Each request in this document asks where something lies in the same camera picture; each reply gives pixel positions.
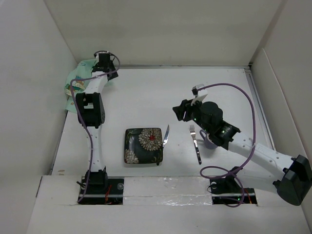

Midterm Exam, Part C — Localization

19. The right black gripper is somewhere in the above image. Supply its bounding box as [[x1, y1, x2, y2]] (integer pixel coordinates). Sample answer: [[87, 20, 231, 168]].
[[173, 96, 212, 134]]

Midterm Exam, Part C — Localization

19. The black floral square plate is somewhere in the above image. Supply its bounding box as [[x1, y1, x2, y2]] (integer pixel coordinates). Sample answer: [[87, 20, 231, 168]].
[[124, 128, 163, 165]]

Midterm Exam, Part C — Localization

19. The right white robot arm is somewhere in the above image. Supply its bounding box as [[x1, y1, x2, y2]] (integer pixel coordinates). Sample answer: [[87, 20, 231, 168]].
[[173, 99, 312, 206]]

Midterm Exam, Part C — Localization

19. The aluminium table edge rail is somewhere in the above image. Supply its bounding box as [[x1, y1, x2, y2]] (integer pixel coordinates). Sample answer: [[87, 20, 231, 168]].
[[121, 64, 250, 69]]

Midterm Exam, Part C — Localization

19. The silver table knife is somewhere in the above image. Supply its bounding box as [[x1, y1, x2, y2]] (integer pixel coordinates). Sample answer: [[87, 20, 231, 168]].
[[162, 125, 170, 148]]

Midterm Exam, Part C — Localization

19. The purple mug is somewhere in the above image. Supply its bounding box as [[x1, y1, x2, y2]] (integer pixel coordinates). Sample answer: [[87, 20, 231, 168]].
[[199, 129, 217, 150]]

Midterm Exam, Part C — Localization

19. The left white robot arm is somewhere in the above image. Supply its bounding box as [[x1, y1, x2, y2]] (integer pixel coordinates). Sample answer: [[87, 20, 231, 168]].
[[75, 51, 118, 174]]

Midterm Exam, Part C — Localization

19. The silver fork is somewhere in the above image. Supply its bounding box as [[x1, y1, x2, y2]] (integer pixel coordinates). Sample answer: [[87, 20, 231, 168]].
[[189, 125, 202, 165]]

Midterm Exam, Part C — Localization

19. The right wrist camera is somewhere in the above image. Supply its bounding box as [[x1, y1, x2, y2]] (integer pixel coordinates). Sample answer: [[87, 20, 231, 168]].
[[191, 84, 208, 106]]

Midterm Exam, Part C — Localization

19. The green cartoon placemat cloth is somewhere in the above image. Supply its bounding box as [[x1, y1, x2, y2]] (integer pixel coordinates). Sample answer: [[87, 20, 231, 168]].
[[64, 58, 108, 114]]

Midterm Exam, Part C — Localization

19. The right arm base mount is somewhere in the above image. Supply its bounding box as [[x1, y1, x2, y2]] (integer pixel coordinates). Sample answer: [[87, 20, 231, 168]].
[[207, 175, 257, 206]]

